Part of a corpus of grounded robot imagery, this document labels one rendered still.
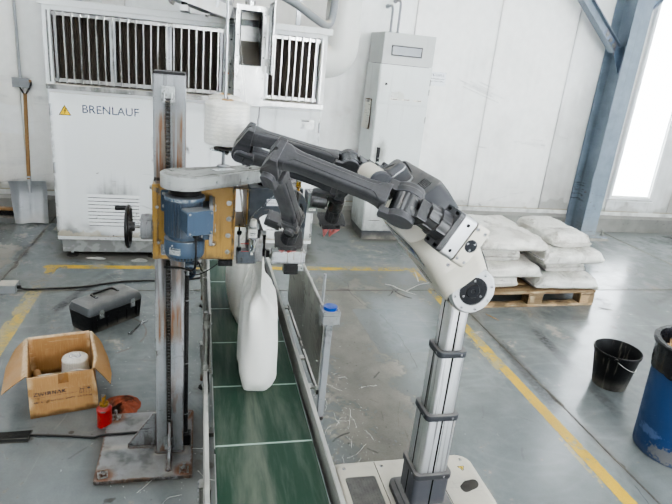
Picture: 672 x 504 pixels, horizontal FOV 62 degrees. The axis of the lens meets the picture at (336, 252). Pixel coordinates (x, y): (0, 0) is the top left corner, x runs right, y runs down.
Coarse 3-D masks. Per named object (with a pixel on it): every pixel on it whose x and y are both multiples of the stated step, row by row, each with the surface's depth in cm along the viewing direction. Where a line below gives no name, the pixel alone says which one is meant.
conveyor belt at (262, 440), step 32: (224, 288) 367; (224, 320) 324; (224, 352) 290; (224, 384) 263; (288, 384) 268; (224, 416) 240; (256, 416) 242; (288, 416) 244; (224, 448) 221; (256, 448) 223; (288, 448) 225; (224, 480) 205; (256, 480) 206; (288, 480) 208; (320, 480) 209
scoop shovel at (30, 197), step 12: (24, 96) 548; (24, 108) 549; (24, 120) 550; (12, 192) 553; (24, 192) 561; (36, 192) 564; (12, 204) 555; (24, 204) 563; (36, 204) 565; (24, 216) 564; (36, 216) 566
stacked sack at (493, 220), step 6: (474, 216) 516; (480, 216) 516; (486, 216) 519; (492, 216) 523; (498, 216) 524; (480, 222) 499; (486, 222) 501; (492, 222) 501; (498, 222) 501; (504, 222) 505; (510, 222) 508
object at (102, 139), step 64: (64, 0) 421; (64, 64) 447; (128, 64) 447; (192, 64) 467; (320, 64) 481; (64, 128) 454; (128, 128) 465; (192, 128) 476; (64, 192) 471; (128, 192) 482
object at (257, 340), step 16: (256, 272) 263; (256, 288) 252; (272, 288) 264; (240, 304) 261; (256, 304) 246; (272, 304) 248; (240, 320) 260; (256, 320) 245; (272, 320) 247; (240, 336) 255; (256, 336) 247; (272, 336) 250; (240, 352) 255; (256, 352) 250; (272, 352) 253; (240, 368) 256; (256, 368) 253; (272, 368) 256; (256, 384) 256
